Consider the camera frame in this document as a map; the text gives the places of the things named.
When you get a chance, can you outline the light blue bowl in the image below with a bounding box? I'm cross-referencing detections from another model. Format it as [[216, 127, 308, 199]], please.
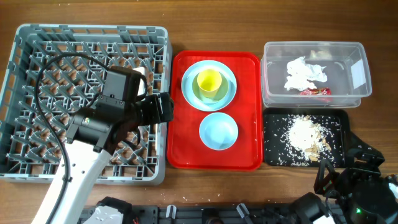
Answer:
[[199, 112, 239, 151]]

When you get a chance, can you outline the white napkin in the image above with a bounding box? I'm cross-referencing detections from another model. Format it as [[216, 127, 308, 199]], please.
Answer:
[[284, 56, 328, 91]]

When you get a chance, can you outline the rice food waste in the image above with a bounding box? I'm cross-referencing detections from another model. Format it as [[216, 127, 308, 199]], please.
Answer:
[[267, 114, 341, 166]]

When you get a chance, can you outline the red candy wrapper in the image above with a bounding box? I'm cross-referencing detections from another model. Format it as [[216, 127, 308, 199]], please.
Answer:
[[300, 88, 331, 95]]

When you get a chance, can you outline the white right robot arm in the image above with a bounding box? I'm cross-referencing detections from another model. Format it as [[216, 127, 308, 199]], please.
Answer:
[[287, 133, 397, 223]]

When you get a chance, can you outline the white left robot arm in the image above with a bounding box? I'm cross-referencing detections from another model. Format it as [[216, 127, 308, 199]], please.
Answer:
[[33, 92, 174, 223]]

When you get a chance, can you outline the grey dishwasher rack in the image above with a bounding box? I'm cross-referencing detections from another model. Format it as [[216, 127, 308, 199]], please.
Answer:
[[1, 24, 172, 183]]

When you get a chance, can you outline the black waste tray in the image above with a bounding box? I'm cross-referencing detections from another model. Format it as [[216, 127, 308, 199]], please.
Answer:
[[262, 107, 352, 168]]

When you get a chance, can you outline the light blue plate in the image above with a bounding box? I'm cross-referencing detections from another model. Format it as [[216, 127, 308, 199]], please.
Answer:
[[181, 60, 238, 112]]

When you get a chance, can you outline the red plastic tray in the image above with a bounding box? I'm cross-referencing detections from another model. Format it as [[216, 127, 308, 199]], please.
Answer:
[[167, 50, 263, 171]]

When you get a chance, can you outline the yellow plastic cup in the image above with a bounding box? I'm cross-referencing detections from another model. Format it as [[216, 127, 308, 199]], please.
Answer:
[[197, 69, 222, 98]]

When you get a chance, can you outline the green bowl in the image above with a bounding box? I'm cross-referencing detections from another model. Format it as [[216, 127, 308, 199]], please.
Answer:
[[192, 75, 229, 104]]

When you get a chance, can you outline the clear plastic bin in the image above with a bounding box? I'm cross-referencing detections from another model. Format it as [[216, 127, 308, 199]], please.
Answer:
[[261, 41, 373, 108]]

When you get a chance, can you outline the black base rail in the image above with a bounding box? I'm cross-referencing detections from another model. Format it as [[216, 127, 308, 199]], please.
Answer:
[[77, 203, 299, 224]]

